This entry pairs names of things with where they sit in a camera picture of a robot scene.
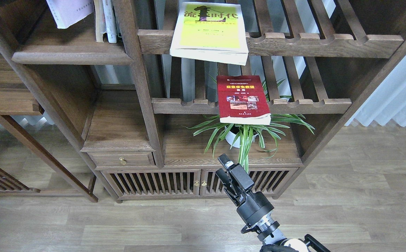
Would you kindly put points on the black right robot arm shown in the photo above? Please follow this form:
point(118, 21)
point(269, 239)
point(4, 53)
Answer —
point(274, 240)

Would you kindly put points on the upright beige book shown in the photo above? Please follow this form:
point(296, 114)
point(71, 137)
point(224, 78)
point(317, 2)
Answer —
point(100, 25)

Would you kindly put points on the white lavender cover book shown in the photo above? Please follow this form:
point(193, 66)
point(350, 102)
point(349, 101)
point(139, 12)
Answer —
point(69, 12)

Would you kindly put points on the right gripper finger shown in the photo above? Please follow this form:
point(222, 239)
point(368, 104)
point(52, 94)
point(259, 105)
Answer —
point(237, 174)
point(232, 190)

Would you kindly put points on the red cover book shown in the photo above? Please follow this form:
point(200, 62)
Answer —
point(242, 100)

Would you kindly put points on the white plant pot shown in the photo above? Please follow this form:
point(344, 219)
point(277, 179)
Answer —
point(230, 136)

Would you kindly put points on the upright white book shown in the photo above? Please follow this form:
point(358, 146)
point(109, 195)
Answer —
point(109, 17)

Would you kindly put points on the brass drawer knob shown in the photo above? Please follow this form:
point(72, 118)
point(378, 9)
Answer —
point(122, 161)

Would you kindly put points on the yellow green cover book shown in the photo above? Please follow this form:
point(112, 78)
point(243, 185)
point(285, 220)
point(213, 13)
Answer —
point(212, 32)

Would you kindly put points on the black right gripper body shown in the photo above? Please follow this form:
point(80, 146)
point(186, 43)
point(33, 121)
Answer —
point(254, 208)

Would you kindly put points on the upright dark green book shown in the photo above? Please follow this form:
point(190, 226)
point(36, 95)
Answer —
point(119, 34)

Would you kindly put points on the white pleated curtain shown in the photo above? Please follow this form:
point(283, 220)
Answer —
point(387, 103)

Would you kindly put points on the dark wooden bookshelf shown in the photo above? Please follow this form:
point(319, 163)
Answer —
point(123, 100)

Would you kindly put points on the green spider plant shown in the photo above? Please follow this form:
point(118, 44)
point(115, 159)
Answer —
point(268, 135)

